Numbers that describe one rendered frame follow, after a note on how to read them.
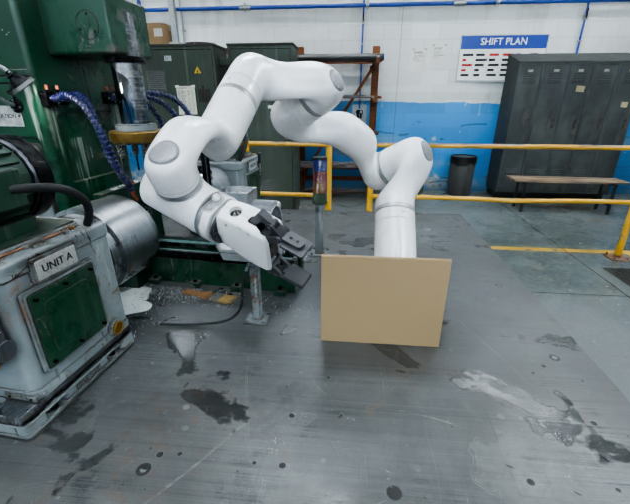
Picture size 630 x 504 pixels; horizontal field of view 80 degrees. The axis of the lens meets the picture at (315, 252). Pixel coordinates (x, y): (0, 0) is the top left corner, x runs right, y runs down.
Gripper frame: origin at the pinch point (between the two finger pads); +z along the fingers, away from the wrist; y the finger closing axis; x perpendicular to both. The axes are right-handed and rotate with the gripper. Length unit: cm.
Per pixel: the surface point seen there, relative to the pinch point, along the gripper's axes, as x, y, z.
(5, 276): 26, 10, -47
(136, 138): -26, 31, -81
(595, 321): -167, 187, 133
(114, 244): 5, 33, -56
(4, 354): 37, 19, -41
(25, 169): 9, 6, -63
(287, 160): -238, 256, -178
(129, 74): -38, 18, -90
